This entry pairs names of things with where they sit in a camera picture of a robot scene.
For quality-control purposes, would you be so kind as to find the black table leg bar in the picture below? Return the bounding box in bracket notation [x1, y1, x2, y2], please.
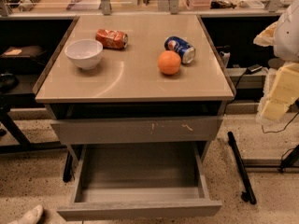
[228, 132, 257, 204]

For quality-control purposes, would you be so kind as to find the grey drawer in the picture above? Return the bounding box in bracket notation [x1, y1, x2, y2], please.
[58, 142, 221, 221]
[51, 116, 222, 145]

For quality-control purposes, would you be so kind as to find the black bag with label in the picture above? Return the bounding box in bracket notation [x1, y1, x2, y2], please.
[0, 46, 46, 60]

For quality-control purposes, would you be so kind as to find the crushed red soda can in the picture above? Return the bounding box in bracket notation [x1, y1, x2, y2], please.
[95, 29, 128, 49]

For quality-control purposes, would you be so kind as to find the grey top drawer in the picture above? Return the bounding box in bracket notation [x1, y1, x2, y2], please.
[51, 116, 222, 145]

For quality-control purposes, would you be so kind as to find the white shoe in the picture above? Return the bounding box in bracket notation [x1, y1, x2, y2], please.
[8, 204, 44, 224]

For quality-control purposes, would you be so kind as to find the grey drawer cabinet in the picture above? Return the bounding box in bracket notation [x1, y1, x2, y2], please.
[32, 14, 237, 185]

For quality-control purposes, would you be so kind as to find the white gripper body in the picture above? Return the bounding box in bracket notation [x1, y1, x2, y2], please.
[263, 68, 277, 100]

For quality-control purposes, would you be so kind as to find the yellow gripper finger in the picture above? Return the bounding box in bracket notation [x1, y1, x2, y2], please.
[272, 62, 299, 105]
[256, 97, 289, 123]

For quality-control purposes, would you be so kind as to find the black cable on floor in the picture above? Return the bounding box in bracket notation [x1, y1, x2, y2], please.
[261, 110, 299, 134]

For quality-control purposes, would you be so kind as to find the white bowl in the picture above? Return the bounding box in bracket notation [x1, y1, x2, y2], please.
[64, 39, 103, 70]

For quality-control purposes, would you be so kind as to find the orange fruit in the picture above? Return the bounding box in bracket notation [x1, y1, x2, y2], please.
[157, 50, 181, 75]

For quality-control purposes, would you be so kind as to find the black power adapter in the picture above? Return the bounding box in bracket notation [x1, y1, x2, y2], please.
[246, 64, 263, 75]

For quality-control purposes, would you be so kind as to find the blue pepsi can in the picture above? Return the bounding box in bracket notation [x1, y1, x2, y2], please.
[164, 36, 196, 64]

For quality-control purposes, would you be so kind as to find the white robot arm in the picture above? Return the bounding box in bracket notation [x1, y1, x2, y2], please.
[253, 0, 299, 125]

